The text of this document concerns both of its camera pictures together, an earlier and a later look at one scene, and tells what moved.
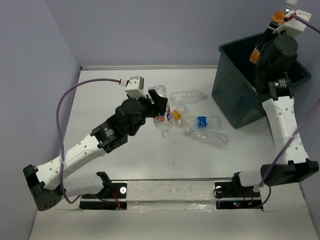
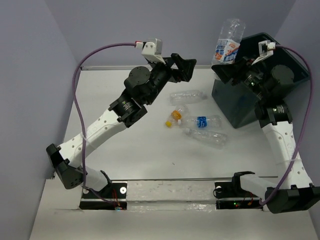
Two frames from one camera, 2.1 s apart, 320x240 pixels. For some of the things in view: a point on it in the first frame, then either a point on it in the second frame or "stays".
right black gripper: x=268 y=35 to x=237 y=71
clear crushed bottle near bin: x=187 y=97 stays
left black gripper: x=159 y=104 to x=185 y=67
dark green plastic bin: x=234 y=91 stays
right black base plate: x=229 y=196 stays
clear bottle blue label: x=209 y=122 stays
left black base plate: x=112 y=197 stays
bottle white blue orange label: x=163 y=122 to x=228 y=41
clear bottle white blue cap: x=218 y=139 stays
